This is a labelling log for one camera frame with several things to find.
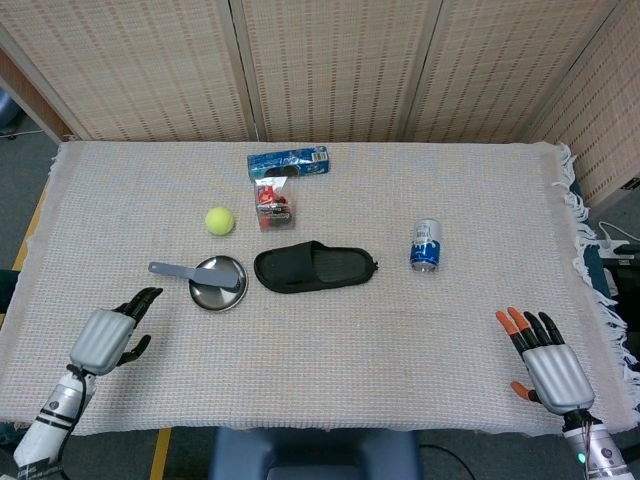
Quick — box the yellow tennis ball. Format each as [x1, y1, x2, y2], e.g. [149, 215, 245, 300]
[204, 207, 236, 237]

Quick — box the woven folding screen panel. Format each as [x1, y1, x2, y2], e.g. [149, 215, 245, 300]
[0, 0, 259, 144]
[524, 0, 640, 207]
[404, 0, 624, 145]
[232, 0, 444, 145]

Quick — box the silver orange-tipped right robot hand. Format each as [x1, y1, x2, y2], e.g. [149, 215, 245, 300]
[494, 306, 596, 416]

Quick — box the black slipper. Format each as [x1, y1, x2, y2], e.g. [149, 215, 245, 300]
[253, 240, 380, 295]

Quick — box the blue cookie box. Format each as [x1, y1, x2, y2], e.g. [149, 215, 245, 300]
[246, 145, 331, 182]

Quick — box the white power strip with cable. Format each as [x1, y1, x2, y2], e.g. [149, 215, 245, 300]
[596, 219, 633, 260]

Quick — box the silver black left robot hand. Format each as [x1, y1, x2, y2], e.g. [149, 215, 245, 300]
[68, 286, 165, 377]

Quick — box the round stainless steel plate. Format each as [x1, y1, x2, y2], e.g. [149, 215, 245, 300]
[188, 255, 249, 313]

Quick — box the clear box with red item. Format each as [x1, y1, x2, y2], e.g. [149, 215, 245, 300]
[253, 175, 296, 233]

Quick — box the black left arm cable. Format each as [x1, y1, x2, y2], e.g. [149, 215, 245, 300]
[58, 365, 97, 464]

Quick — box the black equipment box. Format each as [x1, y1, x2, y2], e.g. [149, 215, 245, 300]
[599, 253, 640, 302]

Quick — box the beige woven tablecloth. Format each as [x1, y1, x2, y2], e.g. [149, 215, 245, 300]
[0, 140, 632, 437]

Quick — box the blue round object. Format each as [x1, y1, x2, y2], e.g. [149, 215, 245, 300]
[0, 85, 25, 135]

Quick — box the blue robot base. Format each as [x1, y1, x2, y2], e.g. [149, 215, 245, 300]
[208, 427, 421, 480]

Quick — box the blue white drink can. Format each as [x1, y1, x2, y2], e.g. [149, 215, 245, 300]
[410, 218, 444, 274]

